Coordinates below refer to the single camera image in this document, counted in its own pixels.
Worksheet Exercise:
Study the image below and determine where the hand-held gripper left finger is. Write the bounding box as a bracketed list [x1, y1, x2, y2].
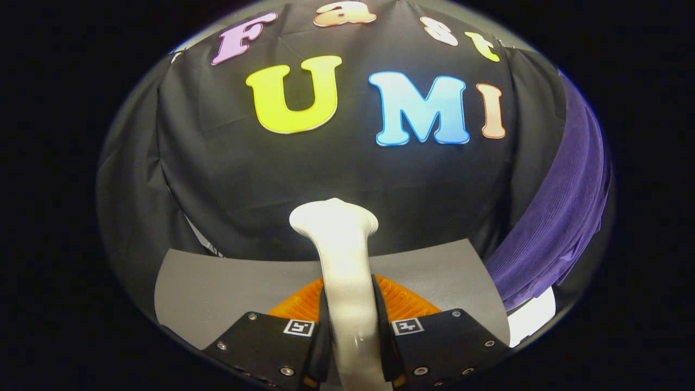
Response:
[202, 277, 333, 391]

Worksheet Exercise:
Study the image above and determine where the purple corduroy jacket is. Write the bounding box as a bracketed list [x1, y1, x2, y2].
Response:
[485, 73, 612, 313]

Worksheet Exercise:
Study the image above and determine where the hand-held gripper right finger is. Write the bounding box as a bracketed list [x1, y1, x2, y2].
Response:
[372, 274, 511, 391]

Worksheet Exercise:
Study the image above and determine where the white shirt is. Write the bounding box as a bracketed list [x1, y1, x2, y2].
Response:
[508, 286, 557, 348]

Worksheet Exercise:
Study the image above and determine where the white garment steamer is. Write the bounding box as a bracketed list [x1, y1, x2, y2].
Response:
[289, 198, 393, 391]

